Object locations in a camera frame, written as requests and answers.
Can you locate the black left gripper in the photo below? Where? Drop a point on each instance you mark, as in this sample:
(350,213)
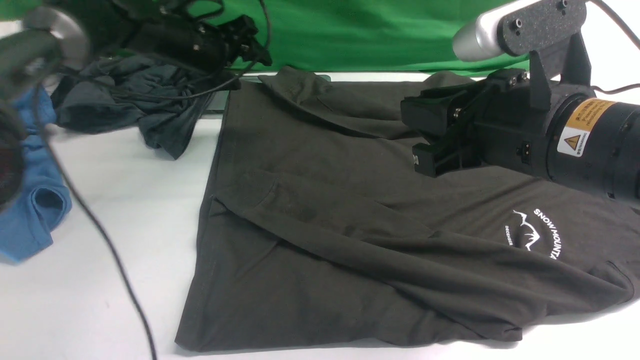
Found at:
(181,42)

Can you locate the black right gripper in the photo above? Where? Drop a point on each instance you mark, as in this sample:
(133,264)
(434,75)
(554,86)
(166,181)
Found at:
(504,121)

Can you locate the dark gray long-sleeve top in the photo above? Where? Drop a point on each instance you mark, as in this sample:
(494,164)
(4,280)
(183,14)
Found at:
(315,229)

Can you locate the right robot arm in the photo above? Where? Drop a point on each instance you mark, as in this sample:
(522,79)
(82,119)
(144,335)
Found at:
(611,132)

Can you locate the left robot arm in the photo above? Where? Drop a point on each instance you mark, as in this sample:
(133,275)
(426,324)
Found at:
(68,35)

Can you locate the dark teal crumpled garment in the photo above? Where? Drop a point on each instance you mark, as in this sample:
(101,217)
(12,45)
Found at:
(122,92)

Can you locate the green backdrop cloth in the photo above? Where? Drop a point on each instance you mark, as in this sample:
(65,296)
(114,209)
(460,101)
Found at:
(366,35)

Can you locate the blue crumpled garment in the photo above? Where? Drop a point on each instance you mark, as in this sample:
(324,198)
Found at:
(44,200)

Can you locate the metal table cable hatch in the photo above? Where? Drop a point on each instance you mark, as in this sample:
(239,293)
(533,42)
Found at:
(217,105)

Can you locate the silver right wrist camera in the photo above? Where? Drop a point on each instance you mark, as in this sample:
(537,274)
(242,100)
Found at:
(548,31)

